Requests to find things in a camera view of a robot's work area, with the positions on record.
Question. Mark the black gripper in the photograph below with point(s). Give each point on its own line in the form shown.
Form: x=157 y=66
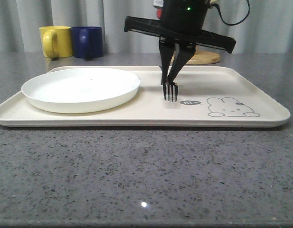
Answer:
x=181 y=20

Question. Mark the silver metal fork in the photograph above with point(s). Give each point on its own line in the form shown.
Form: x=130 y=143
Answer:
x=169 y=87

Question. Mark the white round plate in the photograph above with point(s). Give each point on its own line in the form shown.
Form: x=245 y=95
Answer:
x=81 y=90

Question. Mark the wooden mug tree stand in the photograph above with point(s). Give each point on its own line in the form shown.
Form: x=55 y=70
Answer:
x=202 y=57

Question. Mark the red mug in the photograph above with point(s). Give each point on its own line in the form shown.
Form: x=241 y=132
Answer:
x=158 y=13

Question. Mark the cream rabbit serving tray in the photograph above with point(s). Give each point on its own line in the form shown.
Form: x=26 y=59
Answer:
x=209 y=96

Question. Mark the dark blue mug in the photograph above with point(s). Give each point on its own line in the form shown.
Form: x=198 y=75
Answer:
x=87 y=42

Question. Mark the grey curtain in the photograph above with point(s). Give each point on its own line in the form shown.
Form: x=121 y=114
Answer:
x=258 y=26

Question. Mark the yellow mug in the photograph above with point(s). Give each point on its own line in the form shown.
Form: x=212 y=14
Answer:
x=56 y=41

